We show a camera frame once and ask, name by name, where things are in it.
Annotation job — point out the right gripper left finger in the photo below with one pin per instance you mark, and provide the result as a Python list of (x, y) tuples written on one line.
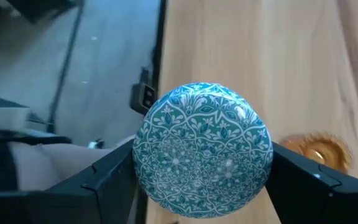
[(57, 205)]

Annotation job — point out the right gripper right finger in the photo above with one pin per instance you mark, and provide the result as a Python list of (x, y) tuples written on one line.
[(328, 199)]

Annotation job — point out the amber glass candle holder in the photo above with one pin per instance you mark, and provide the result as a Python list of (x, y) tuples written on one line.
[(319, 152)]

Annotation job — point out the teal patterned candle holder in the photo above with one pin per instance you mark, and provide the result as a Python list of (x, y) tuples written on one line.
[(202, 149)]

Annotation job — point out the person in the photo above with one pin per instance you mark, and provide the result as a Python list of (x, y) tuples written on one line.
[(57, 161)]

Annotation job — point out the thin black rig leg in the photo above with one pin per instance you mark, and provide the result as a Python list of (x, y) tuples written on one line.
[(70, 56)]

